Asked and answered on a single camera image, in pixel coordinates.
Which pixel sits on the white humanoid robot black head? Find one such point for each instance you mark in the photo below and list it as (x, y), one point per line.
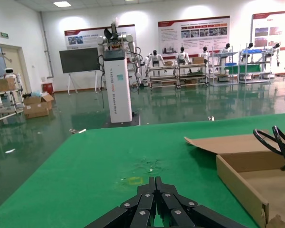
(249, 45)
(205, 54)
(225, 51)
(154, 59)
(276, 47)
(182, 57)

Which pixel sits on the grey metal shelf rack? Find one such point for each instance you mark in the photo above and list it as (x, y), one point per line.
(229, 64)
(250, 69)

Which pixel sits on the narrow wall poster board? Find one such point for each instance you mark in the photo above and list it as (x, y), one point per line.
(85, 38)

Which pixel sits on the green tablecloth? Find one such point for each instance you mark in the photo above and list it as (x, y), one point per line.
(85, 178)

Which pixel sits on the black display screen on stand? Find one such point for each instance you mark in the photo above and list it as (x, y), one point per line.
(78, 60)

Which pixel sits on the open cardboard box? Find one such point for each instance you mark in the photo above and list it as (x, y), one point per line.
(228, 145)

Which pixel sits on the wide wall poster board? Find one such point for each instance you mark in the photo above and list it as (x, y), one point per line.
(171, 35)

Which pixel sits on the wall poster with red photos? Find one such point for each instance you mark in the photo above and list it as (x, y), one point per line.
(275, 23)

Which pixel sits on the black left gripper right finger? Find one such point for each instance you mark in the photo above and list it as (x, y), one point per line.
(171, 202)

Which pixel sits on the white paper scrap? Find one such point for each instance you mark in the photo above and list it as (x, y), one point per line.
(10, 151)

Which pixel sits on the large cardboard box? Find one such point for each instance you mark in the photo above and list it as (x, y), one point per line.
(198, 60)

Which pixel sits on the white wall pipe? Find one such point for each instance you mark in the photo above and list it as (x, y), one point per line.
(46, 47)

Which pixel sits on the green exit sign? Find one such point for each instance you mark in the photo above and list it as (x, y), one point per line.
(4, 35)

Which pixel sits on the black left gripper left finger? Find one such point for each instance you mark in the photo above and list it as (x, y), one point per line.
(142, 202)

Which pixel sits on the small white humanoid robot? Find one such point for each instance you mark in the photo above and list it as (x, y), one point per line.
(9, 71)

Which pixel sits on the small cardboard box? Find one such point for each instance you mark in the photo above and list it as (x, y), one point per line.
(167, 63)

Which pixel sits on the white tower robot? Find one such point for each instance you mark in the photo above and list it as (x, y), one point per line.
(118, 95)

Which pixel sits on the beige pipe workbench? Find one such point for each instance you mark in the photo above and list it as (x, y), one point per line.
(192, 76)
(162, 77)

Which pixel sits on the metal table clip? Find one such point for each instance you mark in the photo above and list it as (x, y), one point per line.
(74, 130)
(211, 118)

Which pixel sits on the cardboard carton on rack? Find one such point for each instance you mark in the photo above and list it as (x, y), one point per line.
(3, 85)

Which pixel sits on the open cardboard carton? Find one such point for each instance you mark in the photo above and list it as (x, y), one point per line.
(36, 109)

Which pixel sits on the white pipe rack workbench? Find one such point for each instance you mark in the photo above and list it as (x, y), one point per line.
(13, 99)

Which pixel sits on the beige door with frame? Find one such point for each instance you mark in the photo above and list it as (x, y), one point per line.
(10, 57)

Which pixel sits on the teal plastic bag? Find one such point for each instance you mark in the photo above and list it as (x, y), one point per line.
(36, 94)

